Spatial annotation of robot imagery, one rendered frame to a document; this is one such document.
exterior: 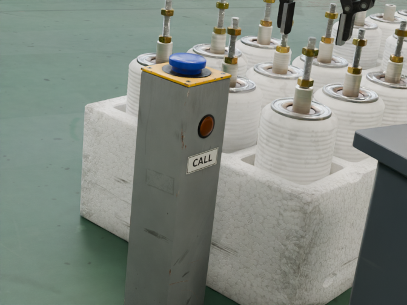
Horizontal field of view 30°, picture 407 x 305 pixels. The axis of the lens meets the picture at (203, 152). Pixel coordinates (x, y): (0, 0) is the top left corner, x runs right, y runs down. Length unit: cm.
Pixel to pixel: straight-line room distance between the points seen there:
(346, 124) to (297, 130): 12
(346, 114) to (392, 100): 12
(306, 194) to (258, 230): 8
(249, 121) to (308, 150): 11
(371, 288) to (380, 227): 7
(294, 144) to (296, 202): 7
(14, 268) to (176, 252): 27
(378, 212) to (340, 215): 21
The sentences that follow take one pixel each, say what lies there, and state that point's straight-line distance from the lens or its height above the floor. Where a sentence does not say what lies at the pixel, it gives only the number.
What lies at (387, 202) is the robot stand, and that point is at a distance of 74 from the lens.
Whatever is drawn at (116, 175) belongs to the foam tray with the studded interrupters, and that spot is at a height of 10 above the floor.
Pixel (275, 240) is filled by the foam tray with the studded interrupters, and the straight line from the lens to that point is 92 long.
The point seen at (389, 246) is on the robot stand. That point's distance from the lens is 75.
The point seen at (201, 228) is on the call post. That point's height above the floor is 13.
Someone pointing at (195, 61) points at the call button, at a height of 33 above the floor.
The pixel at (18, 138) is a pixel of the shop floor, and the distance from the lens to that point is 146.
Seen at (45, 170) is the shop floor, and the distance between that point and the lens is 133.
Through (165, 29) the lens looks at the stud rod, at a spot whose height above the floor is 30.
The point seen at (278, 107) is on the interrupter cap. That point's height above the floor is 25.
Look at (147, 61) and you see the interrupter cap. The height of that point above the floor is 25.
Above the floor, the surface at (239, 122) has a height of 21.
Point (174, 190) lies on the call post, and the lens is 82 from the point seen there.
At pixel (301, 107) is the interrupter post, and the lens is 93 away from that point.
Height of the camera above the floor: 54
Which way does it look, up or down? 22 degrees down
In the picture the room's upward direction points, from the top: 6 degrees clockwise
